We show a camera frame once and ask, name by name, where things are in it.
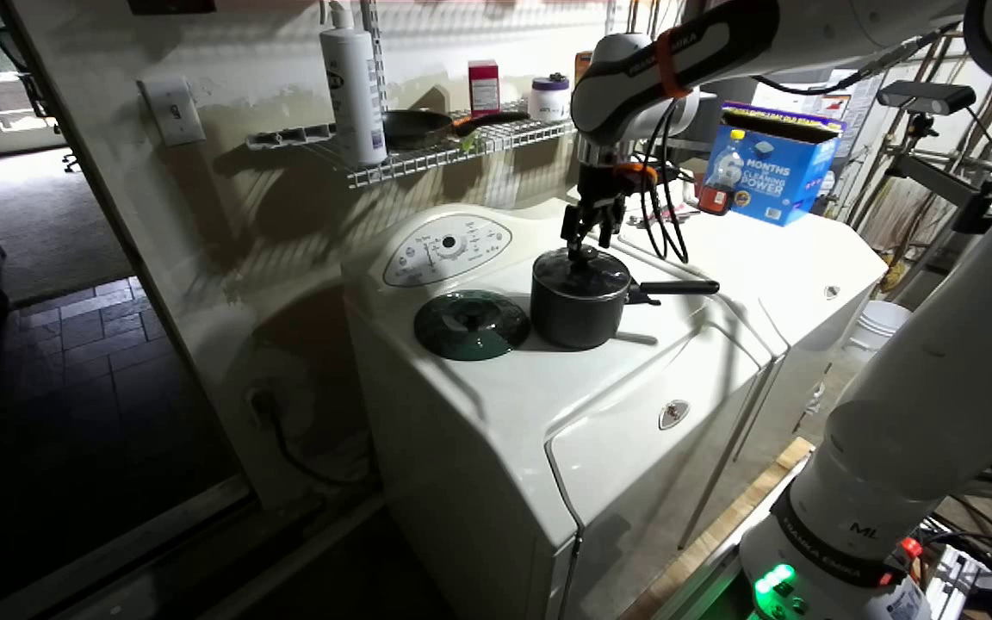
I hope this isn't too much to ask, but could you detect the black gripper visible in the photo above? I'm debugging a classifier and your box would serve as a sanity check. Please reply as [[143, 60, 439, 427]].
[[559, 157, 639, 252]]

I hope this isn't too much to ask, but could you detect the white jar purple lid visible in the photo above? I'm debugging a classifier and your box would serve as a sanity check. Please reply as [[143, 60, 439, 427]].
[[528, 70, 575, 124]]

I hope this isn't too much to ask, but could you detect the orange box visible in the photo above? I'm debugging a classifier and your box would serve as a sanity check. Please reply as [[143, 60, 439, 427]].
[[571, 47, 601, 97]]

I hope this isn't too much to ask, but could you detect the small red box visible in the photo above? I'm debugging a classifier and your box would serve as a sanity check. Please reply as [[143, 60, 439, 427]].
[[466, 58, 507, 116]]

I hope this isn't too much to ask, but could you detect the white dryer machine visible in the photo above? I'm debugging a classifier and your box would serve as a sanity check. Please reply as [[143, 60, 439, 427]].
[[586, 168, 893, 460]]

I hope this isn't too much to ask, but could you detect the blue detergent box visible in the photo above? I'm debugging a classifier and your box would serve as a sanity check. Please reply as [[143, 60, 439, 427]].
[[702, 101, 843, 230]]

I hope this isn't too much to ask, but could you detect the black pan on shelf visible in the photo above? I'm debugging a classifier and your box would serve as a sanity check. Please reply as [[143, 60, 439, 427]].
[[384, 108, 462, 156]]

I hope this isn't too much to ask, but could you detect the white washing machine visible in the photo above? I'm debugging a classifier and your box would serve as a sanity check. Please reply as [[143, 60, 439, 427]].
[[339, 192, 782, 620]]

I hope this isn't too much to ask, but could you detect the tall white bottle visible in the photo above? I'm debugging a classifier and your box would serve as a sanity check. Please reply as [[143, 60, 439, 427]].
[[316, 0, 392, 176]]

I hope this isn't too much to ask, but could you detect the wooden plank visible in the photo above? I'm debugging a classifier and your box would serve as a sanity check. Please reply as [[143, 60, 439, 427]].
[[619, 434, 819, 620]]

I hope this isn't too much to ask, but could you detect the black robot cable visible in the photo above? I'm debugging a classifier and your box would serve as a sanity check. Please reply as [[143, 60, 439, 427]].
[[634, 101, 695, 268]]

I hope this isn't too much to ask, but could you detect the black saucepan with handle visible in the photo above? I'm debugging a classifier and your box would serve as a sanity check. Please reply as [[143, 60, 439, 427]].
[[528, 245, 722, 353]]

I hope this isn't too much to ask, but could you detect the white wire shelf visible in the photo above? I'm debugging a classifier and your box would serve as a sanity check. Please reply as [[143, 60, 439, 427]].
[[245, 86, 593, 192]]

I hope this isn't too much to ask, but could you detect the black camera on stand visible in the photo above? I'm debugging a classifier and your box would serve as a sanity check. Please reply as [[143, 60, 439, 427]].
[[875, 79, 977, 116]]

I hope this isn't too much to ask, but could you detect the black power cord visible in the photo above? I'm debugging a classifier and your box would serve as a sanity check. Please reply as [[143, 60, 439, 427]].
[[245, 385, 377, 492]]

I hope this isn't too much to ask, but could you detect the white wall outlet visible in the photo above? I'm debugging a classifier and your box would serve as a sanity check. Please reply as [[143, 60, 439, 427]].
[[138, 72, 209, 150]]

